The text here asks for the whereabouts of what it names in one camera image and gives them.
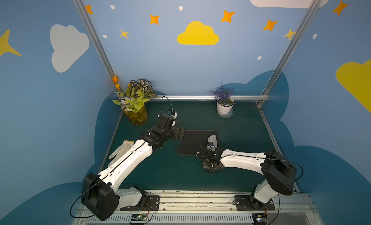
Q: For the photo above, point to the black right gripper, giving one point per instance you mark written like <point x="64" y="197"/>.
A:
<point x="201" y="152"/>

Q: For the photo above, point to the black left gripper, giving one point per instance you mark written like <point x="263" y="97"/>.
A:
<point x="178" y="132"/>

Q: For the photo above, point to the dark grey cutting board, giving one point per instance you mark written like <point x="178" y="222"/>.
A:
<point x="194" y="140"/>

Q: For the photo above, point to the silver cleaver knife black handle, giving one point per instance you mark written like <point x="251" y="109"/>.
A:
<point x="212" y="139"/>

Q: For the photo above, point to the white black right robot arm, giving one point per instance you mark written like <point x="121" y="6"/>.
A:
<point x="279" y="173"/>

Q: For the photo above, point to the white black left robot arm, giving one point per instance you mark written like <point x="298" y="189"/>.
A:
<point x="99" y="190"/>

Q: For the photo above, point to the right green circuit board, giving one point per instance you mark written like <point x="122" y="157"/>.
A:
<point x="259" y="219"/>

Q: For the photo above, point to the green circuit board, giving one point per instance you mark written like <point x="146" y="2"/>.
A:
<point x="259" y="219"/>
<point x="138" y="218"/>

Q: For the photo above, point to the left green circuit board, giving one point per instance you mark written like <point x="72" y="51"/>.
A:
<point x="138" y="218"/>

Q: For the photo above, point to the white work glove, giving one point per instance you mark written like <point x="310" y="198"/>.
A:
<point x="121" y="150"/>

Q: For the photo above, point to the glass vase with artificial plants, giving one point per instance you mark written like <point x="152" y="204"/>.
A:
<point x="132" y="99"/>

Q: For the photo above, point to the white pot purple plant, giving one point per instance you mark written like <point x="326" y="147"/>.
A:
<point x="224" y="101"/>

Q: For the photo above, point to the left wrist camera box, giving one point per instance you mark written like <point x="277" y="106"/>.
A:
<point x="166" y="121"/>

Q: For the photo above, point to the aluminium back frame rail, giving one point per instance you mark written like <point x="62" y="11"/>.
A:
<point x="236" y="98"/>

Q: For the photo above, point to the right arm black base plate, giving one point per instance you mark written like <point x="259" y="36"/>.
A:
<point x="245" y="203"/>

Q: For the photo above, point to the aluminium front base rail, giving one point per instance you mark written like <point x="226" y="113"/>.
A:
<point x="210" y="208"/>

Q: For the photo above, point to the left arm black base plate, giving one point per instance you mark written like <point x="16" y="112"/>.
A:
<point x="145" y="203"/>

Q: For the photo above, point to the left aluminium frame post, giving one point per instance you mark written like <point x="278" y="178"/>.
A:
<point x="85" y="17"/>

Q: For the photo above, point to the aluminium frame post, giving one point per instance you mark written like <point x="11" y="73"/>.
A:
<point x="85" y="17"/>
<point x="301" y="29"/>

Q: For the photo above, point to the right aluminium frame post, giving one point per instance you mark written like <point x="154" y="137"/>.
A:
<point x="301" y="29"/>

